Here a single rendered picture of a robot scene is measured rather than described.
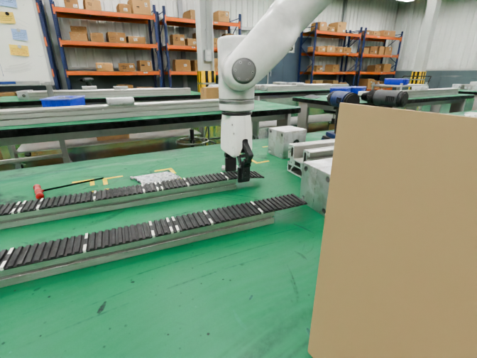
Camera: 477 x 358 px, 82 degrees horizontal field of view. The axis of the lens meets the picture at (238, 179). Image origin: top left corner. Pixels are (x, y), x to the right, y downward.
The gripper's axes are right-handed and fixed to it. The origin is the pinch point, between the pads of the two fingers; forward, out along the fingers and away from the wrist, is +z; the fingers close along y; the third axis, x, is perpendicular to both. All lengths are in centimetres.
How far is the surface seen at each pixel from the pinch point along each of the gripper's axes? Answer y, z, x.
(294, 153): -2.3, -2.3, 19.2
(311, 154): 5.0, -3.8, 19.6
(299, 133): -16.4, -4.3, 30.7
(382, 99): -16, -15, 68
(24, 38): -259, -52, -91
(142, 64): -946, -51, 73
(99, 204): 2.0, 1.9, -32.9
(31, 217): 1.3, 2.6, -45.1
